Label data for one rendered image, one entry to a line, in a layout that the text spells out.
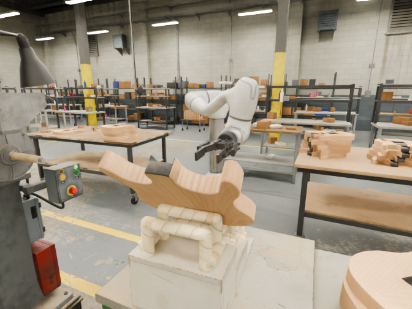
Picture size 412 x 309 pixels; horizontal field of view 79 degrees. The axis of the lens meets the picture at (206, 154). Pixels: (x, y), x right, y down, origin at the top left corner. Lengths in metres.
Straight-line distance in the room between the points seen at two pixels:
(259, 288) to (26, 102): 1.05
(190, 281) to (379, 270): 0.55
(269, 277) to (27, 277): 1.41
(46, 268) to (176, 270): 1.32
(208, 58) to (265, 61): 2.70
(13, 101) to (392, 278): 1.33
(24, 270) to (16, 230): 0.25
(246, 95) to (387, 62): 10.99
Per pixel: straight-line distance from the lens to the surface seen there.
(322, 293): 0.99
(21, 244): 1.79
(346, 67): 11.73
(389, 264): 0.98
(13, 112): 1.13
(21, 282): 1.89
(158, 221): 0.67
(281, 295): 0.90
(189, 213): 0.71
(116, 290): 0.93
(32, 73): 1.30
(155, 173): 0.51
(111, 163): 0.61
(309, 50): 11.78
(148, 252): 0.73
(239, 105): 1.04
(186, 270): 0.68
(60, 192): 1.62
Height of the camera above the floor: 1.53
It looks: 14 degrees down
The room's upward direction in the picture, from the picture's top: straight up
